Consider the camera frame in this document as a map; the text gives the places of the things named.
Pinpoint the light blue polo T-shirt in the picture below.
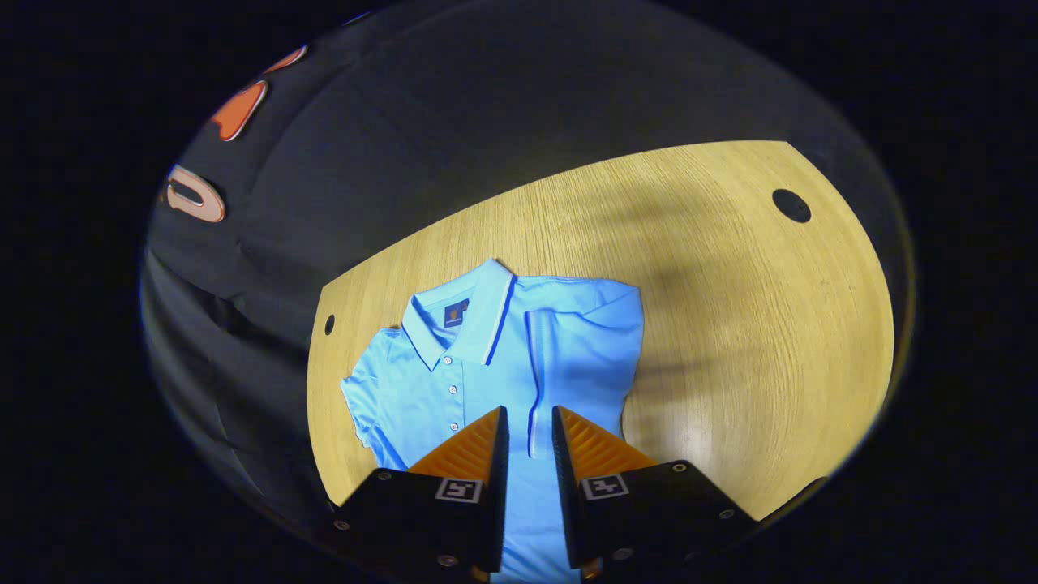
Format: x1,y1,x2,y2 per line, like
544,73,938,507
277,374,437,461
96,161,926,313
341,258,646,584

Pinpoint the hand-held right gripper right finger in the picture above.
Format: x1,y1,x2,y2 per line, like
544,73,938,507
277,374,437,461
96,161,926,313
551,406,760,581

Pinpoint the black backdrop cloth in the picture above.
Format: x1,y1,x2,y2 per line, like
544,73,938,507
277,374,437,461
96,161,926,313
142,0,913,520

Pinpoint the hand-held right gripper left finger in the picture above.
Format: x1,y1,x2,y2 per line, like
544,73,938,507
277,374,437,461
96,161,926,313
328,406,511,582

